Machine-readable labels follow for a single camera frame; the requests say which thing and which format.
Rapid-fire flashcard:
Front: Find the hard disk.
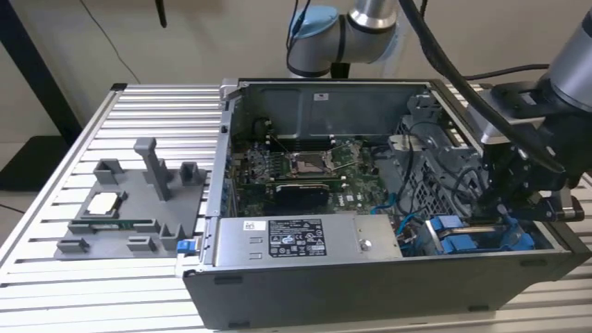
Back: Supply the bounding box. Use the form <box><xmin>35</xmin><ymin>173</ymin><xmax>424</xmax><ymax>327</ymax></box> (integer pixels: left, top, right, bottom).
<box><xmin>428</xmin><ymin>214</ymin><xmax>536</xmax><ymax>258</ymax></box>

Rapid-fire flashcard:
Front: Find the metal disk bay cage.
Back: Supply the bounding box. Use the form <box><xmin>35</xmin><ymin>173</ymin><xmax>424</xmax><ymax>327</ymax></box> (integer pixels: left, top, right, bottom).
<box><xmin>387</xmin><ymin>114</ymin><xmax>488</xmax><ymax>223</ymax></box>

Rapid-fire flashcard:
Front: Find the black RAM slot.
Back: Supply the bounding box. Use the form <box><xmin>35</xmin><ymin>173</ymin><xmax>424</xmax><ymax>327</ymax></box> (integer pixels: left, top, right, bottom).
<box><xmin>267</xmin><ymin>134</ymin><xmax>335</xmax><ymax>140</ymax></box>
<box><xmin>267</xmin><ymin>139</ymin><xmax>335</xmax><ymax>146</ymax></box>

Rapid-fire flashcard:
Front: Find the green motherboard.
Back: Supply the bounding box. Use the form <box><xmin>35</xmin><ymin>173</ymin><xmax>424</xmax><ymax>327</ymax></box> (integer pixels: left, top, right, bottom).
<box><xmin>231</xmin><ymin>133</ymin><xmax>395</xmax><ymax>216</ymax></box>

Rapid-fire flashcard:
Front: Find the CPU socket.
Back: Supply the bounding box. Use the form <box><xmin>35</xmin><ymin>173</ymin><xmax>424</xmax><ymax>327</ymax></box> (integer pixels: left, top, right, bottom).
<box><xmin>286</xmin><ymin>150</ymin><xmax>335</xmax><ymax>175</ymax></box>

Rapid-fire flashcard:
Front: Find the black graphics card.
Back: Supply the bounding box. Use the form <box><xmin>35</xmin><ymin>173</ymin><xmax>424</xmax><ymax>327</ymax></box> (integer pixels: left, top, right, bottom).
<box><xmin>271</xmin><ymin>181</ymin><xmax>334</xmax><ymax>205</ymax></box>

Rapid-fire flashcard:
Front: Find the grey power supply unit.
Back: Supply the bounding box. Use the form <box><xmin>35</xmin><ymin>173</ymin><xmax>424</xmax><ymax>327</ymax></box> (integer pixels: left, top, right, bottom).
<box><xmin>214</xmin><ymin>213</ymin><xmax>404</xmax><ymax>268</ymax></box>

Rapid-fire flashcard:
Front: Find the black PC case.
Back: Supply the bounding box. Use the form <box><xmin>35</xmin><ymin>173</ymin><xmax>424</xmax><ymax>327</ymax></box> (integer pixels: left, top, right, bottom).
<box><xmin>178</xmin><ymin>77</ymin><xmax>580</xmax><ymax>330</ymax></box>

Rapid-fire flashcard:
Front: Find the grey parts rack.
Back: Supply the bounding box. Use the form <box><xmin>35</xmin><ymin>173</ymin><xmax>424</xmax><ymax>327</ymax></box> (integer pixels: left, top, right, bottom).
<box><xmin>54</xmin><ymin>137</ymin><xmax>215</xmax><ymax>261</ymax></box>

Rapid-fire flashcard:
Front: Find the green RAM stick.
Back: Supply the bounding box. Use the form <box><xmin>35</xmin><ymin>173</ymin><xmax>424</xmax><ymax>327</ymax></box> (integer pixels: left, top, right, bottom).
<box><xmin>90</xmin><ymin>219</ymin><xmax>155</xmax><ymax>231</ymax></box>

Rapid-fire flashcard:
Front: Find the silver CPU chip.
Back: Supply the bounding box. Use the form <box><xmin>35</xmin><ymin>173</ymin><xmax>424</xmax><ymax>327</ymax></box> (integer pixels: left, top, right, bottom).
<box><xmin>87</xmin><ymin>191</ymin><xmax>130</xmax><ymax>216</ymax></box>

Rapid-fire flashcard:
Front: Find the black antenna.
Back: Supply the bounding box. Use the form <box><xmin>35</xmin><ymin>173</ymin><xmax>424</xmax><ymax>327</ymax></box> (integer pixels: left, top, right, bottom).
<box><xmin>154</xmin><ymin>0</ymin><xmax>168</xmax><ymax>28</ymax></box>

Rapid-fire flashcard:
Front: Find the black monitor base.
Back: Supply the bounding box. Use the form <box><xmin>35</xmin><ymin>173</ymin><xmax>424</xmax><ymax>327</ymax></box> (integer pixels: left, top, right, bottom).
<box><xmin>0</xmin><ymin>135</ymin><xmax>71</xmax><ymax>192</ymax></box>

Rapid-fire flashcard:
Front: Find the black wire bundle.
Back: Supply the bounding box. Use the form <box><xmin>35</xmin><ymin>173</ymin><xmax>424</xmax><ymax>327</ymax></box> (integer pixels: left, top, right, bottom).
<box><xmin>451</xmin><ymin>162</ymin><xmax>490</xmax><ymax>214</ymax></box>

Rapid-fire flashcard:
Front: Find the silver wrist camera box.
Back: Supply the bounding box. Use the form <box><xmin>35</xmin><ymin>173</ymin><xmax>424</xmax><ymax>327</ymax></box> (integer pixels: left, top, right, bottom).
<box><xmin>466</xmin><ymin>103</ymin><xmax>548</xmax><ymax>145</ymax></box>

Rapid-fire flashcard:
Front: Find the blue data wire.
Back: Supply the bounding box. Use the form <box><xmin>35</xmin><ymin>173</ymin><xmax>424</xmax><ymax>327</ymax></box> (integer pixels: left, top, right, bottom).
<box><xmin>371</xmin><ymin>194</ymin><xmax>430</xmax><ymax>246</ymax></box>

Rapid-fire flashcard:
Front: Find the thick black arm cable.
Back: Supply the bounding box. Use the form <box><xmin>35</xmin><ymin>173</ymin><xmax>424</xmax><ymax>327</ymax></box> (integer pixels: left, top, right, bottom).
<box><xmin>398</xmin><ymin>0</ymin><xmax>568</xmax><ymax>174</ymax></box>

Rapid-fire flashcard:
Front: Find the thin black wall cable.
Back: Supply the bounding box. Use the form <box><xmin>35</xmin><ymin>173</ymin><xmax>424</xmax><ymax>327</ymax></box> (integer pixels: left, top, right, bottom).
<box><xmin>79</xmin><ymin>0</ymin><xmax>143</xmax><ymax>85</ymax></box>

